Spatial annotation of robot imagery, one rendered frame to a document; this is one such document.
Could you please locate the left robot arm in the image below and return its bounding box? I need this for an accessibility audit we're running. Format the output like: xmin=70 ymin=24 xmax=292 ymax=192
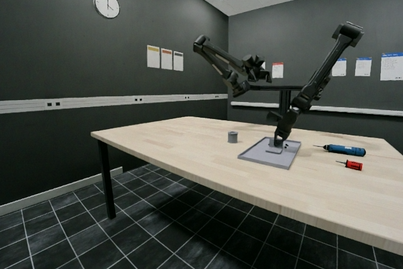
xmin=266 ymin=21 xmax=364 ymax=130

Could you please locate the blue electric screwdriver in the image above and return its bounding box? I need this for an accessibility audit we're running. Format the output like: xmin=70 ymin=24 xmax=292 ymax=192
xmin=316 ymin=144 xmax=366 ymax=156

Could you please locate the grey metal bracket with holes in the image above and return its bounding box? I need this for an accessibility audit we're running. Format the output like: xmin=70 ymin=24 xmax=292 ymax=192
xmin=265 ymin=139 xmax=283 ymax=154

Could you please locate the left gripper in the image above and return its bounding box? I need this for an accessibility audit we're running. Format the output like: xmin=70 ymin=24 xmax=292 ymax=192
xmin=274 ymin=123 xmax=295 ymax=146

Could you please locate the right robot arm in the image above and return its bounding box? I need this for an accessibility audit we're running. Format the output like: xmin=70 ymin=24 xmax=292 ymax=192
xmin=193 ymin=35 xmax=265 ymax=96

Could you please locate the red screwdriver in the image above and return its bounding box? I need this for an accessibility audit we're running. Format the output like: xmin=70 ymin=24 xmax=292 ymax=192
xmin=336 ymin=160 xmax=363 ymax=170

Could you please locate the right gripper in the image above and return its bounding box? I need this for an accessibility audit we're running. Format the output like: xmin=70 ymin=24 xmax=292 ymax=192
xmin=247 ymin=69 xmax=272 ymax=83

